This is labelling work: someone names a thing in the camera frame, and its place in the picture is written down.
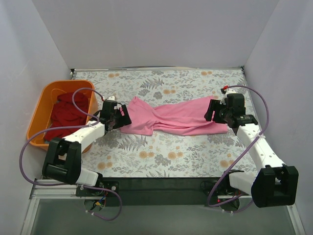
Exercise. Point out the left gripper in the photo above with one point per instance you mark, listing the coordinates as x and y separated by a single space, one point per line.
120 116

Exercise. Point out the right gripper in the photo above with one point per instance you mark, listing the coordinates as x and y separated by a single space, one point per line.
215 111

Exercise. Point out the aluminium frame rail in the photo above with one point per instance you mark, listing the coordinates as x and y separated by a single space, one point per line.
53 211

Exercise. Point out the floral table cloth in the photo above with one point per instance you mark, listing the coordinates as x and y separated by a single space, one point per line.
161 154

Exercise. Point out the pink t shirt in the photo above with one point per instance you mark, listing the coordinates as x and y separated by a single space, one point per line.
184 119

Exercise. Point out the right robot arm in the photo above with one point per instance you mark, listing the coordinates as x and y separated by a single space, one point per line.
276 183

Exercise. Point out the orange plastic basket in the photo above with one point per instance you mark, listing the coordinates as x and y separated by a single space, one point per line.
41 117

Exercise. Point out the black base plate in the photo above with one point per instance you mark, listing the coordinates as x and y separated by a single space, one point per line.
162 192

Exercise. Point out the red t shirt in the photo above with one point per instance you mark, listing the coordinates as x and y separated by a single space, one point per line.
64 113

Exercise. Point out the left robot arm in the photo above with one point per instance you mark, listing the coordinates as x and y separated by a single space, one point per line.
63 159

